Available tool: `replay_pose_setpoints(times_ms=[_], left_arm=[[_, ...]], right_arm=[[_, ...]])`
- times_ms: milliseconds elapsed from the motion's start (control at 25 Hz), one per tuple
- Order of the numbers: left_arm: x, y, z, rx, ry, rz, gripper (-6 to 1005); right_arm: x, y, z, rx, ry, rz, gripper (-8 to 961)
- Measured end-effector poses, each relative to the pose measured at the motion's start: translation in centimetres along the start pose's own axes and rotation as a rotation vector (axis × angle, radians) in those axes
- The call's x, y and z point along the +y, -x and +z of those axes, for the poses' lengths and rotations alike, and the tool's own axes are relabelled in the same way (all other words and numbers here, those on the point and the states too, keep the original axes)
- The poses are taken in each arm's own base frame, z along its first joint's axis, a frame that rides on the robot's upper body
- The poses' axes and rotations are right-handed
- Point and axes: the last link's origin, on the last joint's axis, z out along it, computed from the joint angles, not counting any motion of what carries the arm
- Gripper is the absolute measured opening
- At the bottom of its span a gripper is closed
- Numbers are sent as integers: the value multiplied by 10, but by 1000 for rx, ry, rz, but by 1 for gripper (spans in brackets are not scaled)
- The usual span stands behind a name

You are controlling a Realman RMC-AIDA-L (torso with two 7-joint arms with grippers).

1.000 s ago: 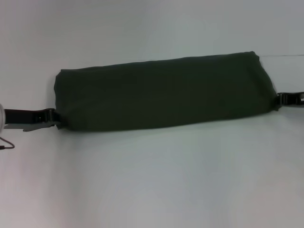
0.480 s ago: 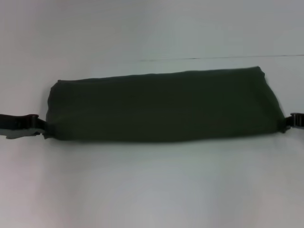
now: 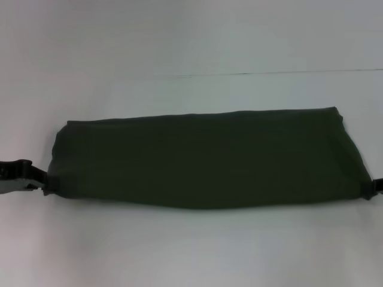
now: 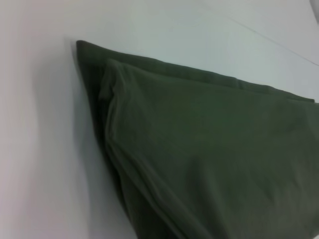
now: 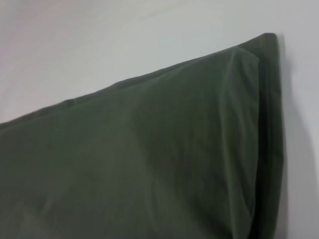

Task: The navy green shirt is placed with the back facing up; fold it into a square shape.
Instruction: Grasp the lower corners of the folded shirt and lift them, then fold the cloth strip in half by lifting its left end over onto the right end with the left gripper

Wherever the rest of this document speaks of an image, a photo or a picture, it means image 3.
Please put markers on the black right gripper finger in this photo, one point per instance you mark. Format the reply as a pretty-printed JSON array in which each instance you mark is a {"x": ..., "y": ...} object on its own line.
[{"x": 375, "y": 184}]

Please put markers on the dark green t-shirt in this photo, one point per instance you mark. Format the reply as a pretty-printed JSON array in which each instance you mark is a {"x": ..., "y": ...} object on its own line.
[{"x": 194, "y": 158}]

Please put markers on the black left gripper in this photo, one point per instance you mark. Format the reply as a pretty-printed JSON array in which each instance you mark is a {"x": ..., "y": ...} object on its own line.
[{"x": 13, "y": 183}]

